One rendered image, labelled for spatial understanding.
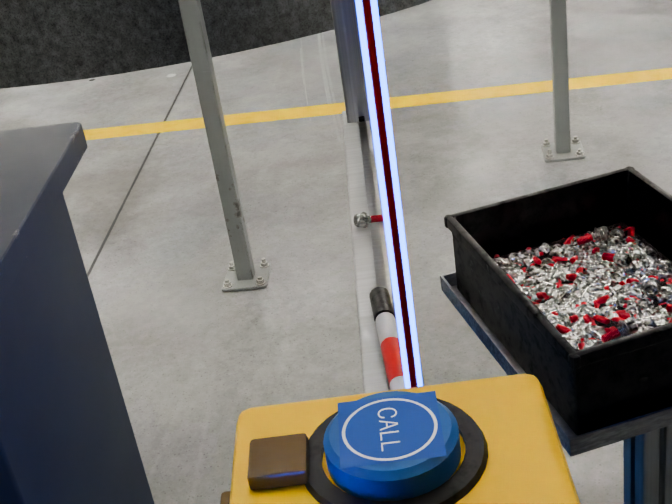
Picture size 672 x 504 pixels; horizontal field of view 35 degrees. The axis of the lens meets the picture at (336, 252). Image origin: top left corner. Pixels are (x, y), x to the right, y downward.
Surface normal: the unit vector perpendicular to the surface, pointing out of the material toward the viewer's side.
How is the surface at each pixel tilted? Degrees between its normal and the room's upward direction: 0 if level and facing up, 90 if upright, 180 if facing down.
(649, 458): 90
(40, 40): 90
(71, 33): 90
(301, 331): 0
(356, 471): 45
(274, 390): 0
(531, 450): 0
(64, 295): 90
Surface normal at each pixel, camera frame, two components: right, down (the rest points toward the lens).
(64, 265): 0.99, -0.11
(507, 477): -0.14, -0.86
